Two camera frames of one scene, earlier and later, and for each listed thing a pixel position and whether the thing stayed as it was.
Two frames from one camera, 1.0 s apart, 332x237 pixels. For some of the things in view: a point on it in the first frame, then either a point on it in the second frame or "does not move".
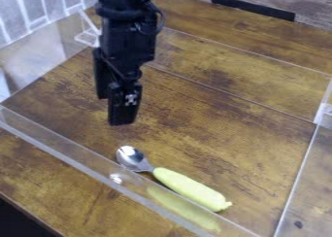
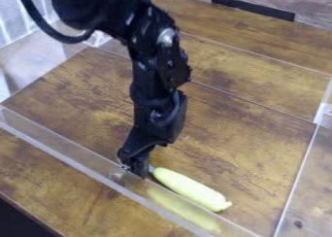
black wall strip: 255,9 does not move
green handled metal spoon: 178,184 does not move
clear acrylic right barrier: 308,214 does not move
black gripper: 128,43 -> 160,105
